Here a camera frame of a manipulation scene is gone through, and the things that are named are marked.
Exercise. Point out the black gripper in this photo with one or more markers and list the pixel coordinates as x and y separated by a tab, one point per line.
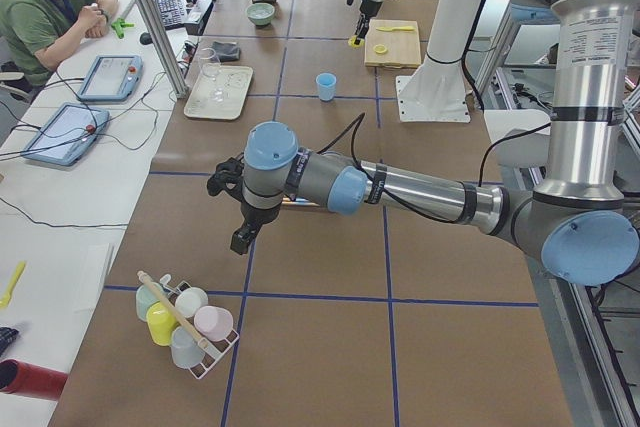
370	5
258	214

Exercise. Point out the yellow lemon half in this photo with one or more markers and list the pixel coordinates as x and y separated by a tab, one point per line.
380	49

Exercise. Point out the light blue cup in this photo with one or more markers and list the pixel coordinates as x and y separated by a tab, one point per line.
326	83

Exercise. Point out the white cup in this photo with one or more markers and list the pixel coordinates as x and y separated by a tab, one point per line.
190	301

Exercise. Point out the pink cup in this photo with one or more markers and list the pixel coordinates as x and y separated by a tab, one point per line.
215	323

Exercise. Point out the mint green cup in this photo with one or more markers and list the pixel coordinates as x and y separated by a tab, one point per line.
144	299

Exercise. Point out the yellow cup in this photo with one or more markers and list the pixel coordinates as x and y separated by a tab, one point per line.
161	324

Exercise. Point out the pale blue grey cup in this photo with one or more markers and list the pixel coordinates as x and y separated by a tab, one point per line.
184	350

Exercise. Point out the bamboo cutting board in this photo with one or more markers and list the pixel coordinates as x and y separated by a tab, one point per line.
404	49

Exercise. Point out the yellow plastic knife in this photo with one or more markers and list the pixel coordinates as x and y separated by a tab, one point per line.
400	28

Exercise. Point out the green bowl of ice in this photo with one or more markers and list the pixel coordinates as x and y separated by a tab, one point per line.
260	14

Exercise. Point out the grey folded cloth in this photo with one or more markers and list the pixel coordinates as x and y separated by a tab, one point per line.
227	51

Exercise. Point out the cream bear tray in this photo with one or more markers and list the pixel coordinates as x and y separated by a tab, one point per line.
235	82

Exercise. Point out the clear wine glass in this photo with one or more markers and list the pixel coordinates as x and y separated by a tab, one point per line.
210	68

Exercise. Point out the black keyboard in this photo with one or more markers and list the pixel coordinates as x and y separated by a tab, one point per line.
172	12

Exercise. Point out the blue teach pendant near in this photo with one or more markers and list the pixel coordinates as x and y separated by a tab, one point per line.
67	135

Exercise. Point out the blue teach pendant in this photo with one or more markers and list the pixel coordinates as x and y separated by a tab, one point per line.
67	135
111	79

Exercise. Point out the blue teach pendant far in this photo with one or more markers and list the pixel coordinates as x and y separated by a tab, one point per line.
111	79

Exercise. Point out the black computer mouse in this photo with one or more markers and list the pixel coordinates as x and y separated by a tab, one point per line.
145	39

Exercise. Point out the green plastic clamp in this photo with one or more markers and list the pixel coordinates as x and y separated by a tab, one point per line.
119	26

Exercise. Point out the yellow plastic utensil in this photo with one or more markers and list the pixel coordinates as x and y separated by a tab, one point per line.
6	297

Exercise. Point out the red cylinder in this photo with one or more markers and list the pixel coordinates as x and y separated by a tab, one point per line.
33	381

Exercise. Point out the person in green shirt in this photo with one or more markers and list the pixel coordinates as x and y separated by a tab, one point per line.
42	34

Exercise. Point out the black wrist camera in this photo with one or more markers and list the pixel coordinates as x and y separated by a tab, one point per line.
228	177

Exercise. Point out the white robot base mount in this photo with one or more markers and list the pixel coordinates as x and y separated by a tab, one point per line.
436	91

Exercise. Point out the white wire cup rack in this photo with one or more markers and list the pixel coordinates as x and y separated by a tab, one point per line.
167	294

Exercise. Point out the aluminium frame post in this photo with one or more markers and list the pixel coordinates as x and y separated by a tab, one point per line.
163	46

